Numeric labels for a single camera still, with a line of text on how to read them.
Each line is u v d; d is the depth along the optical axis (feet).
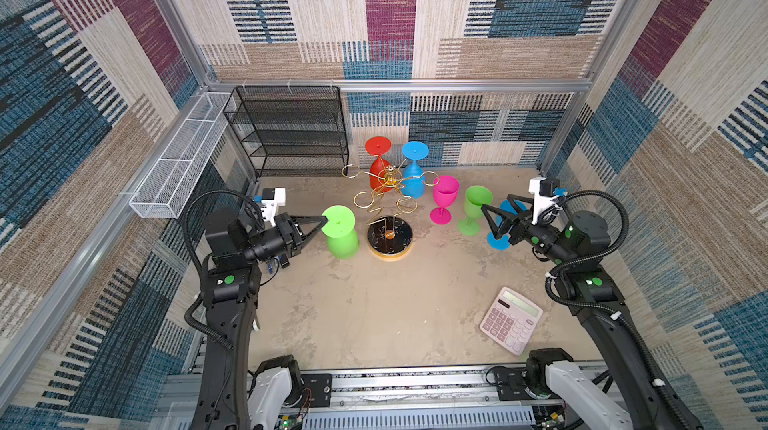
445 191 3.14
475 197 3.12
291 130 3.59
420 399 2.39
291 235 1.86
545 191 1.89
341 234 2.08
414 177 2.86
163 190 2.31
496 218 2.10
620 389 1.55
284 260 3.08
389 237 3.26
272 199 2.04
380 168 2.88
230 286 1.61
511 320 2.71
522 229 1.96
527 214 1.98
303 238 1.96
